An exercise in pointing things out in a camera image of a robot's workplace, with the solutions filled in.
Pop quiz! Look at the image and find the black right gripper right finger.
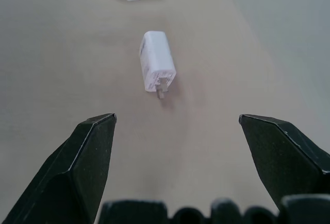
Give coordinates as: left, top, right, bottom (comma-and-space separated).
238, 114, 330, 212

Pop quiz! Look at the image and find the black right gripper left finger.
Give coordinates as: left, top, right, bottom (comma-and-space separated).
0, 113, 118, 224

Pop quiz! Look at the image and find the white charger plug adapter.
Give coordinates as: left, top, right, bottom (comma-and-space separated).
139, 30, 177, 100

